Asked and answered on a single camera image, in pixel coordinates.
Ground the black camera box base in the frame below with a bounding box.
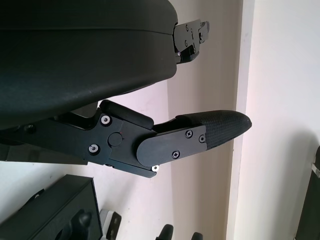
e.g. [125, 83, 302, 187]
[14, 174, 104, 240]

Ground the dark upright background object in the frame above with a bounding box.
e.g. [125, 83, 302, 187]
[309, 144, 320, 240]

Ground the small silver depth camera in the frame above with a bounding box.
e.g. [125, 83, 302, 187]
[99, 209, 123, 240]

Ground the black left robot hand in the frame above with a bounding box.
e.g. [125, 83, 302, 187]
[0, 0, 253, 179]

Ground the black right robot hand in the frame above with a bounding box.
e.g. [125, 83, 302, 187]
[154, 223, 205, 240]

